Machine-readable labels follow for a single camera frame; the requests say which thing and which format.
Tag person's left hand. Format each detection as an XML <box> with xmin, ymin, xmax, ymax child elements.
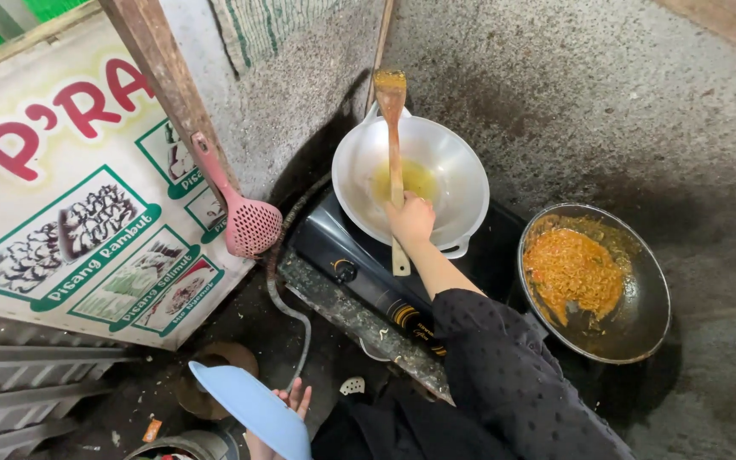
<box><xmin>243</xmin><ymin>377</ymin><xmax>313</xmax><ymax>460</ymax></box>

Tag person's right hand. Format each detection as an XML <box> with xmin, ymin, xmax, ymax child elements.
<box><xmin>384</xmin><ymin>190</ymin><xmax>437</xmax><ymax>253</ymax></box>

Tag light blue plate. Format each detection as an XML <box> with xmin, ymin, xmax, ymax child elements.
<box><xmin>188</xmin><ymin>361</ymin><xmax>313</xmax><ymax>460</ymax></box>

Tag wooden spatula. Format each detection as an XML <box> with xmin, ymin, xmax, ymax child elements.
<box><xmin>373</xmin><ymin>69</ymin><xmax>412</xmax><ymax>277</ymax></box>

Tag yellow cooking oil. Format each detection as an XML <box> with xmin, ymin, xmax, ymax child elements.
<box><xmin>371</xmin><ymin>158</ymin><xmax>438</xmax><ymax>204</ymax></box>

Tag silver metal wok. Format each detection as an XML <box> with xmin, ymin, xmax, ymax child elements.
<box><xmin>331</xmin><ymin>102</ymin><xmax>491</xmax><ymax>259</ymax></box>

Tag brown round stool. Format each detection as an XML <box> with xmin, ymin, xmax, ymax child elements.
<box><xmin>175</xmin><ymin>340</ymin><xmax>260</xmax><ymax>421</ymax></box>

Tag black gas stove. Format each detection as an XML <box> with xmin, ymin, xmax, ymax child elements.
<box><xmin>288</xmin><ymin>188</ymin><xmax>535</xmax><ymax>359</ymax></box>

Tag grey bucket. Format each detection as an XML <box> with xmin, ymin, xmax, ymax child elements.
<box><xmin>124</xmin><ymin>429</ymin><xmax>242</xmax><ymax>460</ymax></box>

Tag thin wooden stick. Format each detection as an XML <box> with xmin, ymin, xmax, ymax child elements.
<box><xmin>365</xmin><ymin>0</ymin><xmax>396</xmax><ymax>116</ymax></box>

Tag pink slotted ladle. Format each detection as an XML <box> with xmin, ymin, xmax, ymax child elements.
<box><xmin>190</xmin><ymin>132</ymin><xmax>284</xmax><ymax>259</ymax></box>

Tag orange fried noodles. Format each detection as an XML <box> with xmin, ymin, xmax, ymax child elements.
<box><xmin>523</xmin><ymin>217</ymin><xmax>632</xmax><ymax>328</ymax></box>

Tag person's black clothing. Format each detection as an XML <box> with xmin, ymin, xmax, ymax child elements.
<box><xmin>310</xmin><ymin>289</ymin><xmax>637</xmax><ymax>460</ymax></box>

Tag green striped netting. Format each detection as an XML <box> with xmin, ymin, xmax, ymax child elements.
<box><xmin>208</xmin><ymin>0</ymin><xmax>356</xmax><ymax>79</ymax></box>

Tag dark frying pan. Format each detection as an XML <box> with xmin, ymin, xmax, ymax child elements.
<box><xmin>517</xmin><ymin>203</ymin><xmax>672</xmax><ymax>365</ymax></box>

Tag corrugated metal sheets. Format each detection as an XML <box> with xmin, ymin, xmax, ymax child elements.
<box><xmin>0</xmin><ymin>310</ymin><xmax>145</xmax><ymax>460</ymax></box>

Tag printed white banner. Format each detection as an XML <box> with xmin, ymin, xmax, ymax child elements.
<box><xmin>0</xmin><ymin>13</ymin><xmax>257</xmax><ymax>351</ymax></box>

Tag wooden beam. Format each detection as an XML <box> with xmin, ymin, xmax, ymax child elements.
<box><xmin>655</xmin><ymin>0</ymin><xmax>736</xmax><ymax>65</ymax></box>

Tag wooden batten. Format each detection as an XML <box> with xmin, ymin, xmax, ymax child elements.
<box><xmin>0</xmin><ymin>0</ymin><xmax>104</xmax><ymax>84</ymax></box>

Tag grey gas hose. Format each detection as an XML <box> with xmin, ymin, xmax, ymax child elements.
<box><xmin>264</xmin><ymin>172</ymin><xmax>334</xmax><ymax>392</ymax></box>

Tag brown wooden post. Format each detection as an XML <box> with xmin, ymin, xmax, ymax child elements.
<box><xmin>98</xmin><ymin>0</ymin><xmax>241</xmax><ymax>205</ymax></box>

